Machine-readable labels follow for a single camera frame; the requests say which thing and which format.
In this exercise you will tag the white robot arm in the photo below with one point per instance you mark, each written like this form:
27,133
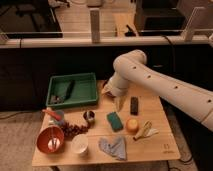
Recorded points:
192,100

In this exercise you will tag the red bowl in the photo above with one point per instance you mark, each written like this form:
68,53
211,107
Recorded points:
44,140

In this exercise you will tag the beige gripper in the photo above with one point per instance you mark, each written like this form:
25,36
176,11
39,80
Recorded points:
115,97

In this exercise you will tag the blue cup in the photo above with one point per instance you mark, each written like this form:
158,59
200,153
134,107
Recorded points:
60,121

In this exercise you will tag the purple bowl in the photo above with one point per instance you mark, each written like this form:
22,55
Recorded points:
104,84

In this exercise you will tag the white cup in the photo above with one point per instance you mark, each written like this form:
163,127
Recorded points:
79,145

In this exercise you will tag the small metal cup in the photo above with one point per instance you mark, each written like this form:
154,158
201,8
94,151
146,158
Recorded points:
89,116

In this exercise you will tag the orange fruit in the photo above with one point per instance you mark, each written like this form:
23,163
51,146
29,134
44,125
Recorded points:
132,125

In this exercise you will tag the green plastic tray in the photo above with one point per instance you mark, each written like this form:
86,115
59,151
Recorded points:
84,91

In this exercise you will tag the white spoon in bowl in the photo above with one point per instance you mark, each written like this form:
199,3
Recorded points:
55,141

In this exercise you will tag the black rectangular block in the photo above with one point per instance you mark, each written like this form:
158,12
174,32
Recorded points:
134,106

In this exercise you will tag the green sponge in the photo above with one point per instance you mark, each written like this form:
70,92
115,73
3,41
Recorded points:
114,121

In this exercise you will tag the dark tool in tray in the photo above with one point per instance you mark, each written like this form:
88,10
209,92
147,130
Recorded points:
56,99

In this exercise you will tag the red pepper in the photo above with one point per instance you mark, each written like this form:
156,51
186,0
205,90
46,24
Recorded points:
52,114

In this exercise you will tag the bunch of dark grapes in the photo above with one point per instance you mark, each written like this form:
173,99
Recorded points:
71,130

